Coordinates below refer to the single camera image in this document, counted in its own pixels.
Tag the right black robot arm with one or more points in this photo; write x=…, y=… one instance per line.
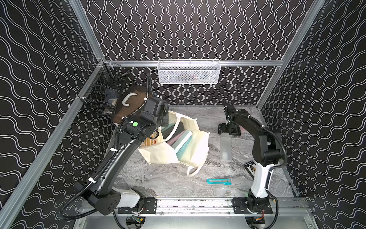
x=268, y=152

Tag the black card with brown items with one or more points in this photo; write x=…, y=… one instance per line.
x=250, y=168

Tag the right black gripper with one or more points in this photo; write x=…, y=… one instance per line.
x=221, y=129

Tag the white wire mesh basket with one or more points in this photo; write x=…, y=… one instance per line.
x=188, y=72

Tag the teal utility knife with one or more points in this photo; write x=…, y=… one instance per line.
x=223, y=181

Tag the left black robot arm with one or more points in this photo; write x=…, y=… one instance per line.
x=130, y=133

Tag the pink pencil case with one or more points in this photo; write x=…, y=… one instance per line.
x=243, y=131

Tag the translucent clear pencil case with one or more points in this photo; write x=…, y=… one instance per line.
x=225, y=147

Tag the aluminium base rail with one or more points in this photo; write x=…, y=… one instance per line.
x=220, y=207

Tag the black wire basket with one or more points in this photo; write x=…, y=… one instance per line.
x=106, y=90

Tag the cream canvas tote bag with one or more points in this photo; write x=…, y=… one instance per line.
x=159, y=152

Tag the brown lidded storage box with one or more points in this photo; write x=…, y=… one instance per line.
x=129, y=102

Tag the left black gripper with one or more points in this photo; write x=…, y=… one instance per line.
x=161, y=115

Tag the teal white book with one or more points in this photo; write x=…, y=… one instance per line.
x=180, y=140

